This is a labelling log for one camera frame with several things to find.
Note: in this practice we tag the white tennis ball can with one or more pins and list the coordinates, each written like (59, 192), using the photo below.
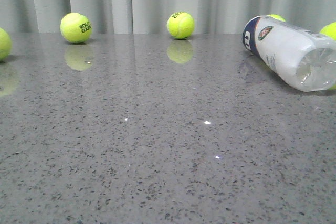
(303, 59)

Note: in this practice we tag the centre yellow tennis ball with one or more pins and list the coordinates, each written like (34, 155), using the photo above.
(180, 25)

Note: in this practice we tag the tennis ball Roland Garros print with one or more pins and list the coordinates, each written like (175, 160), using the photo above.
(75, 28)

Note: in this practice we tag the tennis ball Wilson 3 print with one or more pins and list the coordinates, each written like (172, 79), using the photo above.
(277, 17)

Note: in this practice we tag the tennis ball far left edge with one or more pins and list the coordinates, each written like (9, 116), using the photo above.
(5, 44)

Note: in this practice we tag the tennis ball edge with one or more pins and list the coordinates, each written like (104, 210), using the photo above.
(329, 30)
(5, 44)

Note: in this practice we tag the tennis ball far right edge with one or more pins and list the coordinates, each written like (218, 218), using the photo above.
(329, 30)

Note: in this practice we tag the grey pleated curtain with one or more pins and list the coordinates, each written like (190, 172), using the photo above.
(168, 1)

